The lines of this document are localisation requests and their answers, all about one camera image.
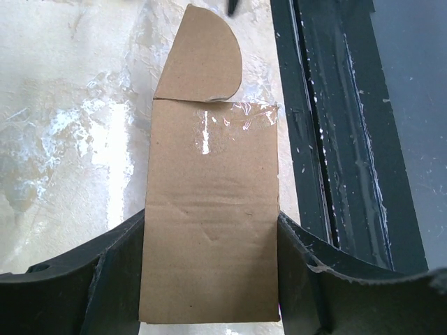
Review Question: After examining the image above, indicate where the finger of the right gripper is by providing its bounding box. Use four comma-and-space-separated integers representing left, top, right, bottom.
226, 0, 240, 16

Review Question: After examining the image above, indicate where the brown cardboard express box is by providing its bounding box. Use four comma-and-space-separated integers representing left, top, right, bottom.
139, 5, 279, 325

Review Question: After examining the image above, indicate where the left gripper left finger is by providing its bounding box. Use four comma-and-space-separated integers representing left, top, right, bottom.
1, 211, 145, 334

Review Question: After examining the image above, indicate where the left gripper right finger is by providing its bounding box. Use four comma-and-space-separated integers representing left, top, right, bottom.
277, 213, 446, 334

